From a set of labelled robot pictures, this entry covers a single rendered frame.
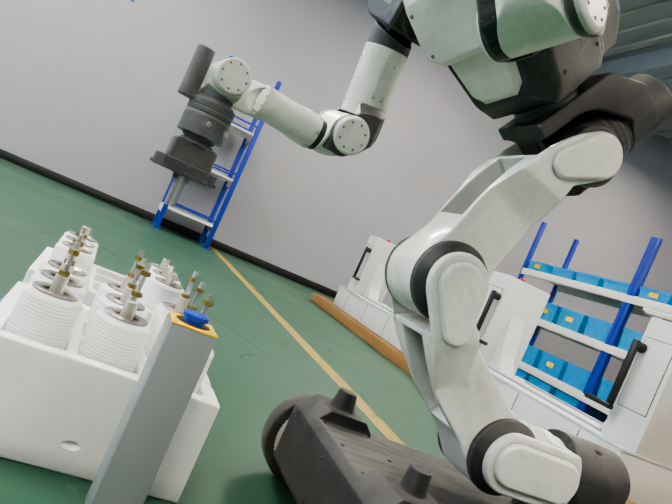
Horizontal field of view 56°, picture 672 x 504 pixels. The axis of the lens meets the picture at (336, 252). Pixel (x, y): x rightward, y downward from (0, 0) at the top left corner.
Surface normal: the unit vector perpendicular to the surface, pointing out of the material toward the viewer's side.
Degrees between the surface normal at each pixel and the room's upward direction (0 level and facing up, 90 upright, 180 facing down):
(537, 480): 90
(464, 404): 90
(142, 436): 90
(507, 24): 149
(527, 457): 90
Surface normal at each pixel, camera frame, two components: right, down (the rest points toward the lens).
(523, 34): -0.40, 0.76
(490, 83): -0.72, 0.58
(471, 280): 0.30, 0.13
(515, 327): 0.38, -0.07
